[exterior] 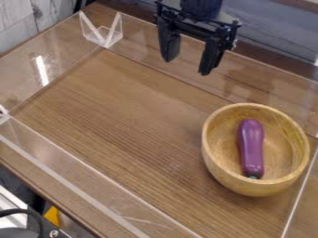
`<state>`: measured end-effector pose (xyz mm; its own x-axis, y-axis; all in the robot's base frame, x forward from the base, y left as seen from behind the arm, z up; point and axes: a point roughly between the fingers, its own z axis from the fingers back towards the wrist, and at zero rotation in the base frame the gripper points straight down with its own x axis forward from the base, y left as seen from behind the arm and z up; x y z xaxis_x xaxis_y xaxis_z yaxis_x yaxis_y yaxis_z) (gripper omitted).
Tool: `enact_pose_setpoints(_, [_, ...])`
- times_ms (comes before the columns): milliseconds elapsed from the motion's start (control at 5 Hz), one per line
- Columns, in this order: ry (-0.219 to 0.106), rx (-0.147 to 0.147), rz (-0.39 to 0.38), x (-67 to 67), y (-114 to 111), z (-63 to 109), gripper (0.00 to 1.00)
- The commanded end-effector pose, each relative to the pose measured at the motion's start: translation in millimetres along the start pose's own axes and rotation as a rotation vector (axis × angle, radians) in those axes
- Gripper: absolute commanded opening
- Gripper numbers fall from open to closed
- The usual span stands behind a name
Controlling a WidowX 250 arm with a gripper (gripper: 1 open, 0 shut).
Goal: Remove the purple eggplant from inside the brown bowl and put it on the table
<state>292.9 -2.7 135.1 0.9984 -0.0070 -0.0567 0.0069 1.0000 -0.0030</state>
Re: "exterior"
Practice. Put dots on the clear acrylic corner bracket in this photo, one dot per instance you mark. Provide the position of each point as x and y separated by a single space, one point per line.
102 36

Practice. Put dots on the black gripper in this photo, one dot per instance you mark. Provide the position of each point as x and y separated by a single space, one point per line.
200 19

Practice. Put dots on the brown wooden bowl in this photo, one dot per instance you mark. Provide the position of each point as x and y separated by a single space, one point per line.
285 149

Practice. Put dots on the purple toy eggplant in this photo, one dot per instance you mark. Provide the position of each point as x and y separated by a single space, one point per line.
249 145

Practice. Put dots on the yellow tag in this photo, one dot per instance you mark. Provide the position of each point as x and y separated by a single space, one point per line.
52 216

